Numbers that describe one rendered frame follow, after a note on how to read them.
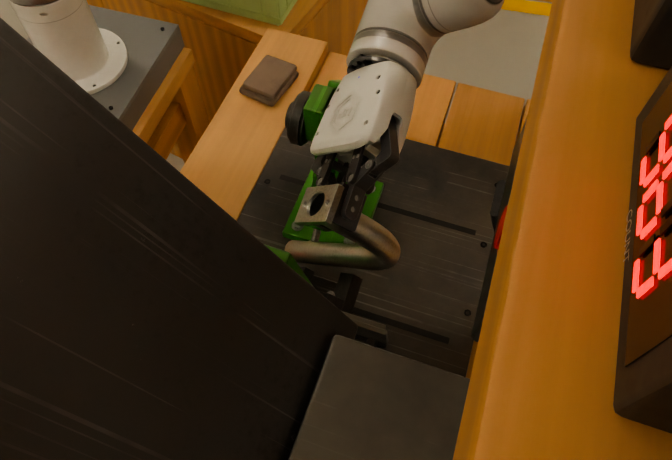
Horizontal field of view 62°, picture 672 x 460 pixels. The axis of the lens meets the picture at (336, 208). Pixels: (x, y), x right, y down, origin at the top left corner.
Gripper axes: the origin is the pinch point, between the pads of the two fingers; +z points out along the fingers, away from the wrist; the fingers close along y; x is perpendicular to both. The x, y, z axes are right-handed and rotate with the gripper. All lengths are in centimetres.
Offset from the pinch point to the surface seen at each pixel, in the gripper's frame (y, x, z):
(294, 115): -17.2, 0.4, -14.1
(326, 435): 8.6, 0.5, 19.7
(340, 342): 6.2, 0.9, 12.5
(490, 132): -23, 43, -36
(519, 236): 33.1, -14.3, 8.5
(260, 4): -71, 8, -58
